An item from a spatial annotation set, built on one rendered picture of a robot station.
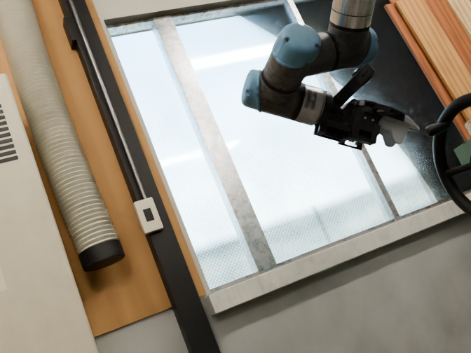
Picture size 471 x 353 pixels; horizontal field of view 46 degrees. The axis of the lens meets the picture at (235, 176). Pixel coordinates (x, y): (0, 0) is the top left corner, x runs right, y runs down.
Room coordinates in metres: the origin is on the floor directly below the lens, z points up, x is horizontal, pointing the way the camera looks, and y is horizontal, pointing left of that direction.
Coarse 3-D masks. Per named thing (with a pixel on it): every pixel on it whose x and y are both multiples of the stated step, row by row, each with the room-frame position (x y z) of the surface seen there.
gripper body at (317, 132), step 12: (324, 108) 1.02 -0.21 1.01; (336, 108) 1.05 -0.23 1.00; (348, 108) 1.05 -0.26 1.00; (360, 108) 1.05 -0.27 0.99; (324, 120) 1.04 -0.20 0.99; (336, 120) 1.05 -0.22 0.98; (348, 120) 1.06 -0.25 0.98; (360, 120) 1.04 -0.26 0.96; (372, 120) 1.05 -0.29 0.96; (324, 132) 1.04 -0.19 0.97; (336, 132) 1.07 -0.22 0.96; (348, 132) 1.06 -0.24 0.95; (360, 132) 1.06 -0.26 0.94; (372, 132) 1.05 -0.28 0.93; (360, 144) 1.10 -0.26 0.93; (372, 144) 1.07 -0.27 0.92
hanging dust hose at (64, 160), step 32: (0, 0) 1.89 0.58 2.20; (0, 32) 1.91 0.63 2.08; (32, 32) 1.91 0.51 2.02; (32, 64) 1.89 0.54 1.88; (32, 96) 1.87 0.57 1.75; (32, 128) 1.90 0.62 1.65; (64, 128) 1.90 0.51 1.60; (64, 160) 1.87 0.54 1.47; (64, 192) 1.88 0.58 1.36; (96, 192) 1.93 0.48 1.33; (96, 224) 1.89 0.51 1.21; (96, 256) 1.87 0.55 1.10
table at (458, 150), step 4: (468, 140) 1.41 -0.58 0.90; (464, 144) 1.43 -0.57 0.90; (468, 144) 1.42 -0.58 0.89; (456, 148) 1.46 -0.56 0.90; (460, 148) 1.45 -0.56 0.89; (464, 148) 1.44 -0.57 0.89; (468, 148) 1.42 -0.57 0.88; (456, 152) 1.46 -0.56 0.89; (460, 152) 1.45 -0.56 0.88; (464, 152) 1.44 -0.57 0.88; (468, 152) 1.43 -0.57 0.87; (460, 156) 1.46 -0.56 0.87; (464, 156) 1.45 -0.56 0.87; (468, 156) 1.44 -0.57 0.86; (460, 160) 1.46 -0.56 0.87; (464, 160) 1.45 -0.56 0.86; (468, 160) 1.44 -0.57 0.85; (464, 164) 1.46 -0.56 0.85
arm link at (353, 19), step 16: (336, 0) 0.91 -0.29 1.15; (352, 0) 0.90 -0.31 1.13; (368, 0) 0.90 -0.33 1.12; (336, 16) 0.93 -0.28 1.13; (352, 16) 0.92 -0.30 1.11; (368, 16) 0.93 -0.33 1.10; (336, 32) 0.95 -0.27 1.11; (352, 32) 0.94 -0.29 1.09; (368, 32) 0.96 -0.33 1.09; (336, 48) 0.94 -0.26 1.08; (352, 48) 0.96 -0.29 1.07; (368, 48) 0.98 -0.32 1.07; (336, 64) 0.96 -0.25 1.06; (352, 64) 0.99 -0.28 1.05
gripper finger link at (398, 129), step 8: (384, 120) 1.07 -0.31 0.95; (392, 120) 1.08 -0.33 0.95; (400, 120) 1.07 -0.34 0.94; (408, 120) 1.08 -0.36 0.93; (384, 128) 1.07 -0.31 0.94; (392, 128) 1.08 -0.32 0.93; (400, 128) 1.08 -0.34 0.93; (408, 128) 1.09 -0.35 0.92; (416, 128) 1.10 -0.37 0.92; (392, 136) 1.08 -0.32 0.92; (400, 136) 1.08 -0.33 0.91
